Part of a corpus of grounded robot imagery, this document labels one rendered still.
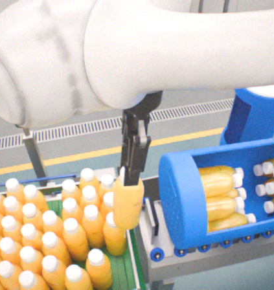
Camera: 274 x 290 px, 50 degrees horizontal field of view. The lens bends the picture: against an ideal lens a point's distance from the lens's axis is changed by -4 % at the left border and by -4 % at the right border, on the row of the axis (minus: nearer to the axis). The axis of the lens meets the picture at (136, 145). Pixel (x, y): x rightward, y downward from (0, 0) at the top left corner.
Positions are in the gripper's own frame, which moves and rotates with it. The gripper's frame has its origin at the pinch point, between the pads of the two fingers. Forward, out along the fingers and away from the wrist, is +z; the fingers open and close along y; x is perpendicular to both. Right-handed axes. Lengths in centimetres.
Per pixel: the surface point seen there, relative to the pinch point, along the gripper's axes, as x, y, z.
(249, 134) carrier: -76, 58, 55
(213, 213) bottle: -25.2, -0.4, 24.1
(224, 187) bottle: -29.0, 4.9, 19.5
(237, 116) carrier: -84, 83, 65
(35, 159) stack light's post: 27, 41, 43
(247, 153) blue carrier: -46, 21, 25
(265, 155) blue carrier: -55, 21, 27
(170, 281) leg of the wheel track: -21, -2, 74
